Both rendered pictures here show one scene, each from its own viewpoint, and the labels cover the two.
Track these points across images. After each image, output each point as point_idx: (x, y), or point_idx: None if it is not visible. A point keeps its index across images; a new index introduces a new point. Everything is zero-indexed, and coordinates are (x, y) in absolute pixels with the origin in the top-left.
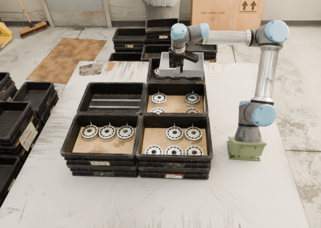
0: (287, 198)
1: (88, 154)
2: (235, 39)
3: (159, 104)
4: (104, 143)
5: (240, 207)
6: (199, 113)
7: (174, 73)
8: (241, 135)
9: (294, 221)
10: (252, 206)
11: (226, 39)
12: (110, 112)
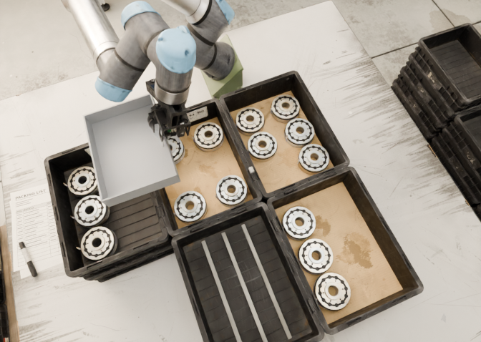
0: (268, 30)
1: (394, 235)
2: (101, 7)
3: (204, 198)
4: (334, 250)
5: (305, 66)
6: (220, 109)
7: (169, 149)
8: (226, 61)
9: (292, 23)
10: (295, 56)
11: (107, 19)
12: (289, 260)
